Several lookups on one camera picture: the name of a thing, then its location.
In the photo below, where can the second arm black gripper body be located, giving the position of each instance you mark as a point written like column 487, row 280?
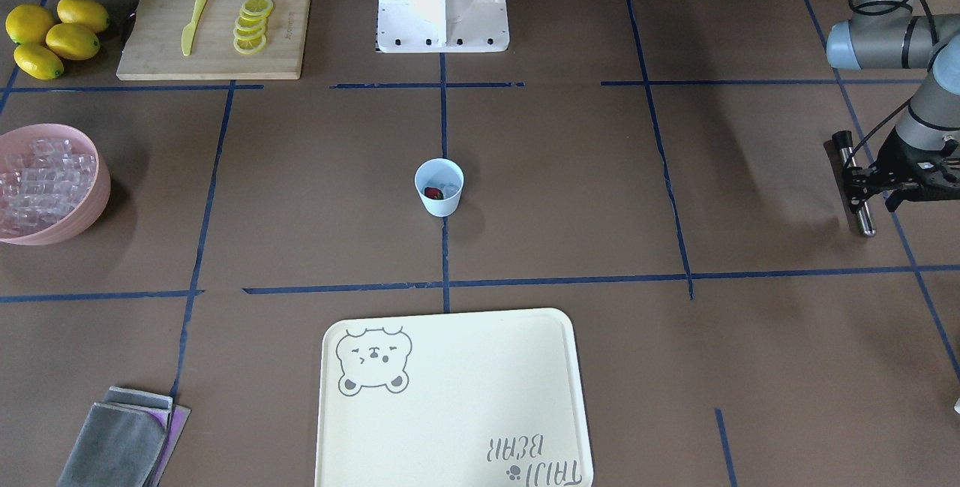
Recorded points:
column 874, row 180

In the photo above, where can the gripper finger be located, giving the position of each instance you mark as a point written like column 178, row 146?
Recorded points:
column 902, row 194
column 859, row 184

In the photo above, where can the steel muddler with black tip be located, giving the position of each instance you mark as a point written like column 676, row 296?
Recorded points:
column 842, row 142

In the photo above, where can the clear ice cube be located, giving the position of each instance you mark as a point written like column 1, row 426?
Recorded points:
column 449, row 190

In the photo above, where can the red strawberry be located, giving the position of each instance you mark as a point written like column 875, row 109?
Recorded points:
column 433, row 193

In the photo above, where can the second grey robot arm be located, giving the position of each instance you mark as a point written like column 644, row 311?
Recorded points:
column 905, row 34

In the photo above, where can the light blue cup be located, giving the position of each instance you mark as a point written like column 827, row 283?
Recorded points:
column 439, row 183

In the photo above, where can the pile of clear ice cubes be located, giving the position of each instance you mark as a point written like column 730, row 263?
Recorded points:
column 43, row 185

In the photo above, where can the cream bear tray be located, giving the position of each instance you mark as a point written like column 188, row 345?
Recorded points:
column 488, row 398

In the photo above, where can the lemon slices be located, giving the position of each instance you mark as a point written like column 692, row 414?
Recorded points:
column 250, row 30

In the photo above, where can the yellow plastic knife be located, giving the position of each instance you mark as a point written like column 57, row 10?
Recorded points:
column 189, row 30

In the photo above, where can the wooden cutting board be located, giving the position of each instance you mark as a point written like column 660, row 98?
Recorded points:
column 154, row 48

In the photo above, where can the pink bowl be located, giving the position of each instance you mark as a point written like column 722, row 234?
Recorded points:
column 89, row 210

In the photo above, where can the grey folded cloth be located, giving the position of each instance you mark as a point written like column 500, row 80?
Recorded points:
column 127, row 439

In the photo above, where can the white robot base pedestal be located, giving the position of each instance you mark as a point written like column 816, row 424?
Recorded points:
column 442, row 26

